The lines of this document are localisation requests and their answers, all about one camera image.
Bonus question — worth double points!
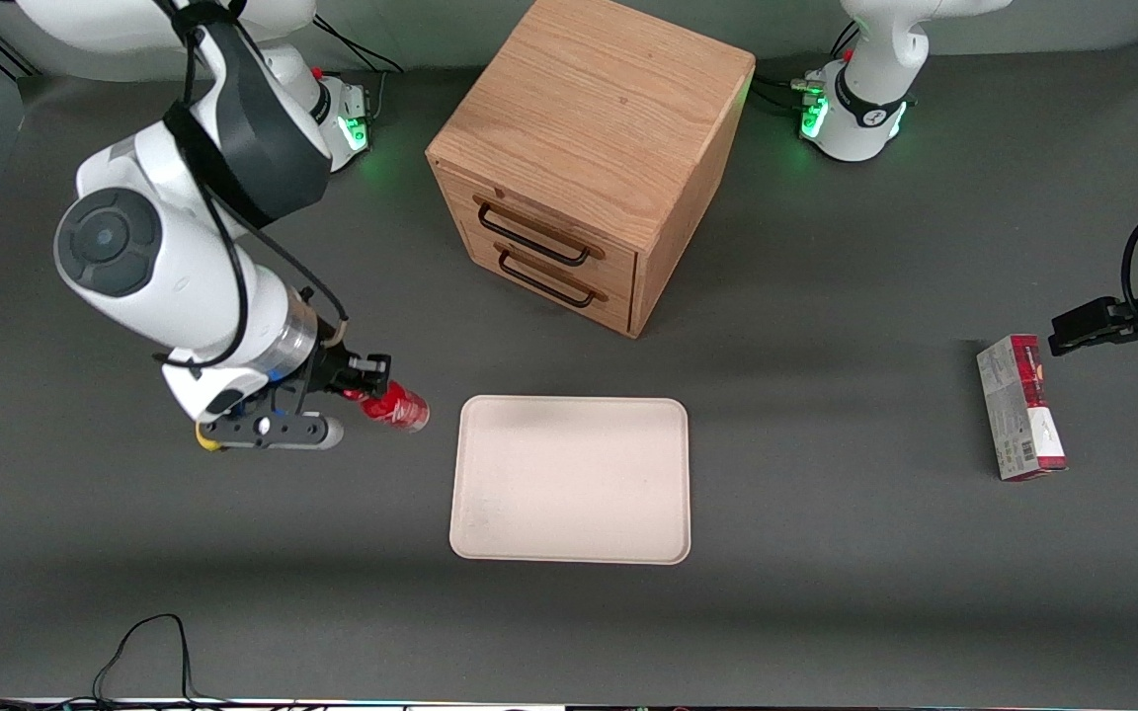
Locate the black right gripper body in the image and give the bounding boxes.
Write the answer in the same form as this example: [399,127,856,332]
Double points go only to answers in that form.
[271,346,355,416]

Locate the red coke bottle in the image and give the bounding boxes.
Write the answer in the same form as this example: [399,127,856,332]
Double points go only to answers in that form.
[347,380,431,435]

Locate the cream plastic tray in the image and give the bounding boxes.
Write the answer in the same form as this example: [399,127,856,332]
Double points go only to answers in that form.
[448,395,692,566]

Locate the red and grey carton box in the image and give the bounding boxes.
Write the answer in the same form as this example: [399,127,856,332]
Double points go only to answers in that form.
[976,334,1068,482]

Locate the wooden drawer front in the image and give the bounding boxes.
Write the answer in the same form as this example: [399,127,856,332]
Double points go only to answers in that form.
[455,222,637,335]
[434,163,641,297]

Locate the wooden drawer cabinet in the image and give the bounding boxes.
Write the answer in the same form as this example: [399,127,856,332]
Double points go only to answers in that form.
[426,0,757,340]

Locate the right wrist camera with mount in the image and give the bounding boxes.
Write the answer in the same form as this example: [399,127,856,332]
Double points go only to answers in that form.
[196,410,345,453]

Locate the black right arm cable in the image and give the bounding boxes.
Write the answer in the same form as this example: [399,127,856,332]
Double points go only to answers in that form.
[156,0,351,371]

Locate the black metal drawer handle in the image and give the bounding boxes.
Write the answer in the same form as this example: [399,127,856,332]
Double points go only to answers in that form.
[495,242,610,309]
[475,196,607,268]

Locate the black floor cable loop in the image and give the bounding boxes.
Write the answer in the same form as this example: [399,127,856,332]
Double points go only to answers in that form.
[0,612,234,711]

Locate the black right base cables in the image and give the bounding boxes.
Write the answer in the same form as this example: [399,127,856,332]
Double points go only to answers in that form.
[312,12,408,127]

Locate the black base cables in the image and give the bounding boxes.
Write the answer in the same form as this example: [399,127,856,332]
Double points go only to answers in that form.
[312,12,408,127]
[753,22,862,118]

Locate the black left base cables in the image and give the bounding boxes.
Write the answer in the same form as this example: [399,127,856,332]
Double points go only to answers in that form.
[753,22,862,118]

